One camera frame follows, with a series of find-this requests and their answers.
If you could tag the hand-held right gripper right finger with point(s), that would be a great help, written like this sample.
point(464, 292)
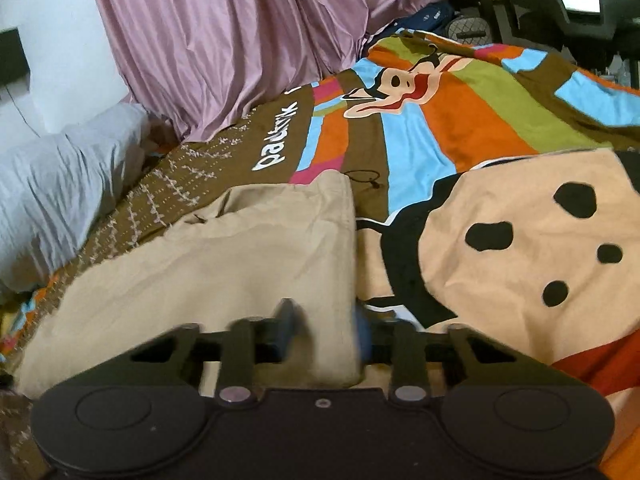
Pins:
point(362, 337)

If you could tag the colourful printed blanket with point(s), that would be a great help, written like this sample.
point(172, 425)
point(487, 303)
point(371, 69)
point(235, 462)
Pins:
point(475, 160)

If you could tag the grey checkered bag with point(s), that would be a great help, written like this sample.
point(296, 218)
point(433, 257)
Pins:
point(470, 30)

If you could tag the dark blue bag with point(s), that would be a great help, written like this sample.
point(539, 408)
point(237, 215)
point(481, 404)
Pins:
point(432, 14)

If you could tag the black wall television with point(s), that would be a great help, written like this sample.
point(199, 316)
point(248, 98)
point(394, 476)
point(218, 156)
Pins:
point(11, 57)

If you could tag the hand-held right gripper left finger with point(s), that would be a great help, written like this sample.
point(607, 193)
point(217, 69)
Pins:
point(292, 332)

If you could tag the black office chair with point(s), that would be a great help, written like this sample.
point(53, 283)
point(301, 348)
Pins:
point(570, 5)

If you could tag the grey rolled duvet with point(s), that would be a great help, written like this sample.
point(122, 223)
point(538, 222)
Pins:
point(55, 195)

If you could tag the beige hooded zip jacket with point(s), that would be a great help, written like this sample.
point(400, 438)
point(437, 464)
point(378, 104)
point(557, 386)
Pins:
point(210, 280)

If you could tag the pink curtain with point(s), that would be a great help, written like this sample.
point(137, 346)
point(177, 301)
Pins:
point(240, 35)

